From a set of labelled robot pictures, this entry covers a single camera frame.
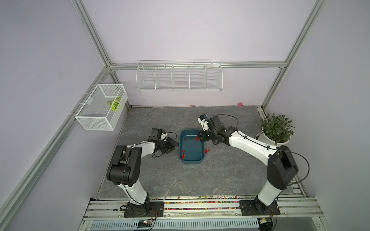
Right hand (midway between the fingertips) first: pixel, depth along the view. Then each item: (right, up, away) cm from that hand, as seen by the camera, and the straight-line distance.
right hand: (197, 133), depth 87 cm
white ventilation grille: (-44, -44, -16) cm, 64 cm away
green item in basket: (-48, +18, -6) cm, 51 cm away
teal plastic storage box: (-4, -10, +7) cm, 13 cm away
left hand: (-13, -9, +7) cm, 17 cm away
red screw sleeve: (+8, -12, +10) cm, 17 cm away
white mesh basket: (-56, +15, -3) cm, 58 cm away
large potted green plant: (+45, +2, -5) cm, 46 cm away
